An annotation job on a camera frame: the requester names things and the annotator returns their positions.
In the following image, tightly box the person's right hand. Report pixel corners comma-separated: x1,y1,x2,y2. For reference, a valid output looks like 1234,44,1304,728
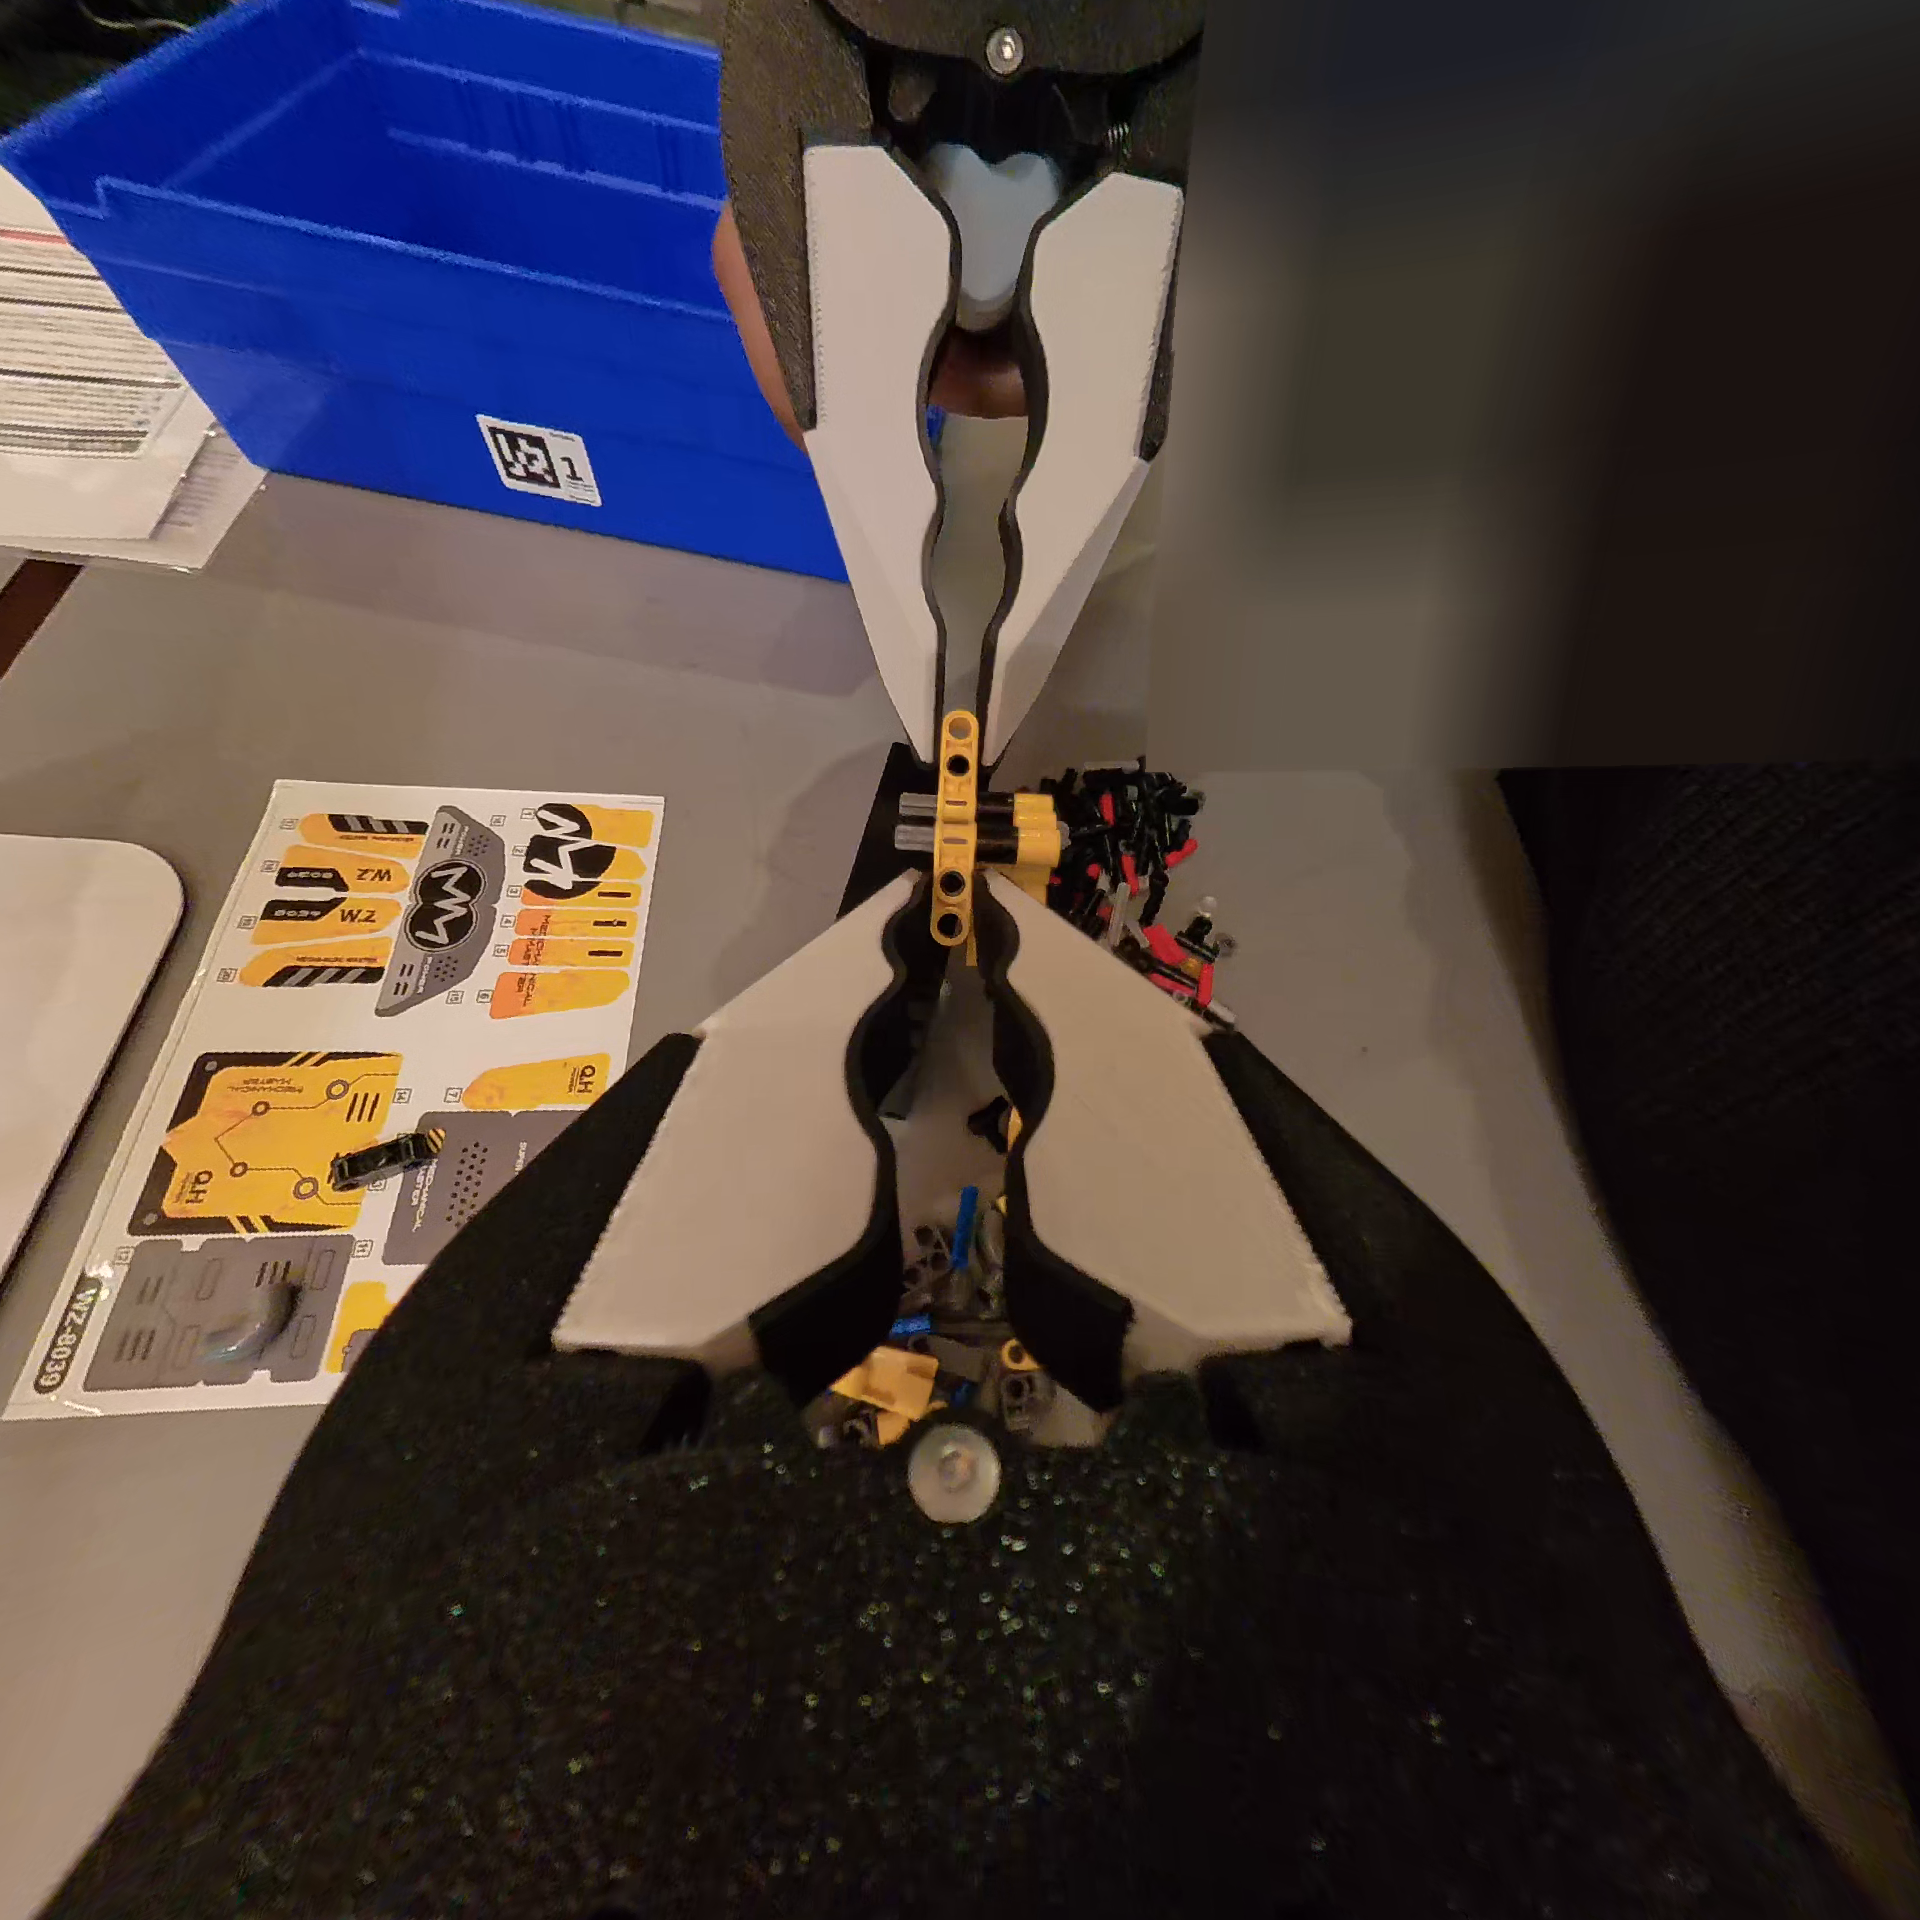
711,195,1039,454

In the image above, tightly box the yellow grey sticker sheet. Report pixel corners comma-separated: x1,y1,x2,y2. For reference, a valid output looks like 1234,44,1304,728
4,778,670,1423

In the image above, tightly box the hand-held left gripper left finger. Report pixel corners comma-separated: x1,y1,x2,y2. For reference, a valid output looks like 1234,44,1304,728
552,871,945,1412

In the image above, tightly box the yellow black brick assembly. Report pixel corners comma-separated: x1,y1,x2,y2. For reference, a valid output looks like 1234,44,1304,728
891,710,1076,952

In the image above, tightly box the pile of red black pins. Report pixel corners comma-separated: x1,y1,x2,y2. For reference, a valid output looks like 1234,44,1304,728
1032,762,1243,1039

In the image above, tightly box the grey curved brick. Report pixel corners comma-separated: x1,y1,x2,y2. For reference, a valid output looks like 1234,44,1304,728
209,1265,346,1370

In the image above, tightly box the person's black sweater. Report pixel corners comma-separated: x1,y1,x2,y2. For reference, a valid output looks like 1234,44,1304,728
1497,767,1920,1794

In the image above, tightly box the white rounded board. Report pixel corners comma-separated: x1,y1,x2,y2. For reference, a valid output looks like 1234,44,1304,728
0,833,191,1284

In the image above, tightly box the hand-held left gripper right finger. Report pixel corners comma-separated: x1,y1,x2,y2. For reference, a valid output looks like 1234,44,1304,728
977,883,1356,1412

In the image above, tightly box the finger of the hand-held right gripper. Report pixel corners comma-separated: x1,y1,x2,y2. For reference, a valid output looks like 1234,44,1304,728
802,142,966,747
978,164,1186,751

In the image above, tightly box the blue plastic bin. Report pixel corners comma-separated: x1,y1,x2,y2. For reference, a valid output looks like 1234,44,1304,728
0,0,859,585

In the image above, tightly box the pile of yellow black bricks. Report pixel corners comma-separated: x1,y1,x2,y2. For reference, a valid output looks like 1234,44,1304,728
816,1096,1059,1454

